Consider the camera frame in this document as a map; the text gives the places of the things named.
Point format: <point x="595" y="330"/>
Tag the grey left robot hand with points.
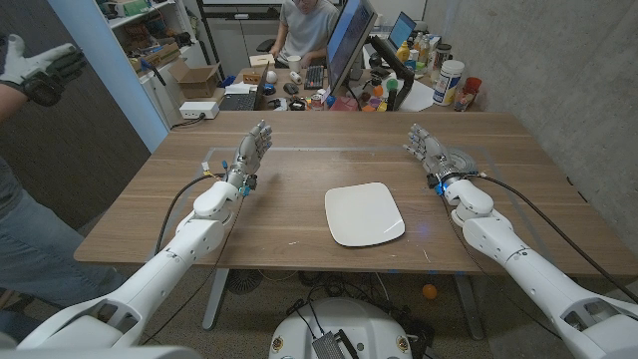
<point x="249" y="154"/>

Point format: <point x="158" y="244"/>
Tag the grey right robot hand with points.
<point x="433" y="152"/>

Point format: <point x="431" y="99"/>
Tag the grey duct tape roll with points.
<point x="466" y="162"/>

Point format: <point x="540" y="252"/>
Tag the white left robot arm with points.
<point x="189" y="244"/>

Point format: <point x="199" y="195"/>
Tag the person's bare forearm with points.
<point x="10" y="102"/>

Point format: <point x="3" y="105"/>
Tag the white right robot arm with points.
<point x="523" y="264"/>

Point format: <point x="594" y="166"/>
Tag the small white tape roll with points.
<point x="296" y="77"/>

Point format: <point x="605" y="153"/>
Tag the white paper plate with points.
<point x="364" y="214"/>

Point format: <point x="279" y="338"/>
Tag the black open laptop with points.
<point x="239" y="101"/>

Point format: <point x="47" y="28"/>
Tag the white power box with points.
<point x="199" y="109"/>

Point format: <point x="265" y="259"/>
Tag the white labelled canister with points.
<point x="447" y="82"/>

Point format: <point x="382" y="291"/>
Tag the red lidded jar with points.
<point x="471" y="87"/>

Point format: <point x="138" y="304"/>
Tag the black computer mouse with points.
<point x="291" y="88"/>

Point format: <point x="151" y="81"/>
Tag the green ball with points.
<point x="392" y="84"/>

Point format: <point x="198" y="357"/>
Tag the white ball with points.
<point x="271" y="77"/>

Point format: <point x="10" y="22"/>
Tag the soda can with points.
<point x="316" y="102"/>

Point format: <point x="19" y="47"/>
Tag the open cardboard box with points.
<point x="197" y="85"/>

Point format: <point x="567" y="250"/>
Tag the beige wooden box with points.
<point x="261" y="60"/>

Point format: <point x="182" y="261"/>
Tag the dark jar black lid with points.
<point x="442" y="57"/>

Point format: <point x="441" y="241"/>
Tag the black keyboard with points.
<point x="314" y="77"/>

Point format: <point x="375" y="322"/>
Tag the white paper cup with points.
<point x="294" y="64"/>

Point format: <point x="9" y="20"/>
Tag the pink box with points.
<point x="344" y="104"/>

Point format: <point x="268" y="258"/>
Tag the yellow bottle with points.
<point x="403" y="52"/>

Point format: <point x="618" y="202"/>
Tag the open laptop blue screen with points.
<point x="401" y="31"/>

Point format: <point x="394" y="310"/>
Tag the black round fan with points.
<point x="244" y="280"/>

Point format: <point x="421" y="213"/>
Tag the seated person grey shirt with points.
<point x="306" y="30"/>

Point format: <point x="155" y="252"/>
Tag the orange ball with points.
<point x="429" y="291"/>

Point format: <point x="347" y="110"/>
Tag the large computer monitor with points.
<point x="349" y="40"/>

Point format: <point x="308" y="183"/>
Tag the grey table leg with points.
<point x="215" y="299"/>
<point x="468" y="309"/>

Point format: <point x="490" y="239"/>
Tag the white shelf unit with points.
<point x="134" y="16"/>

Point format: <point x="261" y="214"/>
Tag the white robot torso base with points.
<point x="359" y="324"/>

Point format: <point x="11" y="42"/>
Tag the standing person blue jeans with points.
<point x="40" y="249"/>

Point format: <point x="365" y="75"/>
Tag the white and black glove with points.
<point x="30" y="62"/>

